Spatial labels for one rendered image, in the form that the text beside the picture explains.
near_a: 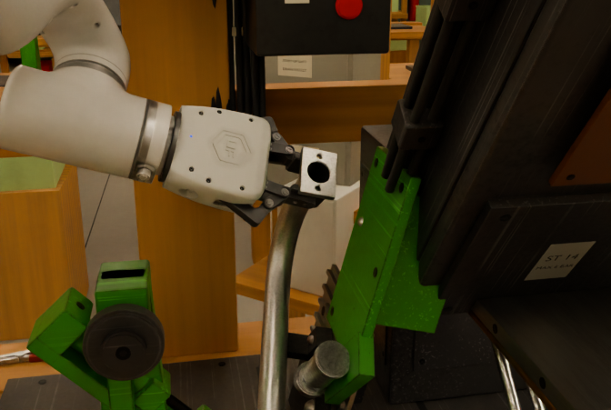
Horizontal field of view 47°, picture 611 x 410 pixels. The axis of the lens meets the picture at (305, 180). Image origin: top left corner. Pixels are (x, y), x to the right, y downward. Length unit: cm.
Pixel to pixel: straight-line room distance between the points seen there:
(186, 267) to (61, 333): 38
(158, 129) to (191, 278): 41
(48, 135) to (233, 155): 18
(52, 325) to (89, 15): 30
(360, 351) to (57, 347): 29
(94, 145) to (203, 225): 37
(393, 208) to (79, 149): 31
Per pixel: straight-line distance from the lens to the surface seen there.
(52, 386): 108
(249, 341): 116
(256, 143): 74
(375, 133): 96
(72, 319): 72
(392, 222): 68
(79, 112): 70
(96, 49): 76
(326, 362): 72
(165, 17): 98
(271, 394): 79
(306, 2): 88
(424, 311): 74
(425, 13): 813
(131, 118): 71
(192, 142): 72
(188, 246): 105
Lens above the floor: 147
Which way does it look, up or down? 18 degrees down
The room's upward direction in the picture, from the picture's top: straight up
